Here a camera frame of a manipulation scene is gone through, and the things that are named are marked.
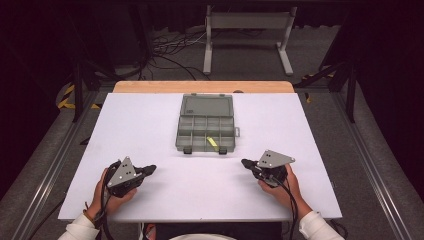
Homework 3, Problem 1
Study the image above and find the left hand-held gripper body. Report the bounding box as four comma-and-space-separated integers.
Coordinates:
105, 155, 149, 198

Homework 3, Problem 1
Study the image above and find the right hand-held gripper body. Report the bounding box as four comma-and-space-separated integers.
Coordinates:
254, 149, 296, 188

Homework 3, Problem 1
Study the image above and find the small yellow stick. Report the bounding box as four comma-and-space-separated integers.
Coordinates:
206, 135, 220, 152

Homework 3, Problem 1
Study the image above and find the grey plastic compartment box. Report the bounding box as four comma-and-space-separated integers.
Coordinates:
174, 93, 241, 155

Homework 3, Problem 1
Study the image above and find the person's left hand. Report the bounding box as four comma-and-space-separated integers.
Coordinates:
89, 167, 138, 218

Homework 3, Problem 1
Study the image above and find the person's right hand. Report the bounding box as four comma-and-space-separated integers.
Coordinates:
258, 164, 314, 219

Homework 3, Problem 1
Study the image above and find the white table board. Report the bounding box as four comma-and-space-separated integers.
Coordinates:
58, 92, 343, 223

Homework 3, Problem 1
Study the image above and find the person's torso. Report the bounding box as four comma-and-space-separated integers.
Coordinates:
143, 221, 288, 240

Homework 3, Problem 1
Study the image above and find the wooden table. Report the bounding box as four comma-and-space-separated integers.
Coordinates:
113, 80, 296, 94

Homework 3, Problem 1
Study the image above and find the black metal stand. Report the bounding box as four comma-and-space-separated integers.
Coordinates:
71, 58, 116, 123
293, 59, 358, 123

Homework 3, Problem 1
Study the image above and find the yellow black floor tape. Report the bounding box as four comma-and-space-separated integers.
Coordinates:
57, 83, 102, 110

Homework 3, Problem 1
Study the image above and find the white metal stand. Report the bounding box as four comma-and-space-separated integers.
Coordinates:
202, 4, 298, 77

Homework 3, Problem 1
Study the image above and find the left hand-held gripper cable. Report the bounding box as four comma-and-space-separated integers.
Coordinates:
99, 160, 117, 240

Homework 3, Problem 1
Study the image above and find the hand-held gripper cable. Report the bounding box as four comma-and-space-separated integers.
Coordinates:
274, 176, 300, 240
99, 160, 117, 240

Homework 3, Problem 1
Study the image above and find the right hand-held gripper cable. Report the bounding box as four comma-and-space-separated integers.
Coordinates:
274, 176, 300, 240

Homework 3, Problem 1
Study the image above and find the brown wrist bracelet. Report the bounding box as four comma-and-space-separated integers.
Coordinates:
83, 201, 101, 224

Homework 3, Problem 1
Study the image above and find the aluminium floor rail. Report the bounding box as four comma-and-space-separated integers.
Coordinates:
333, 91, 416, 240
11, 89, 103, 240

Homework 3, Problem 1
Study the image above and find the tangle of black floor cables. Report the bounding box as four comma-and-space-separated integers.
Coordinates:
138, 28, 211, 82

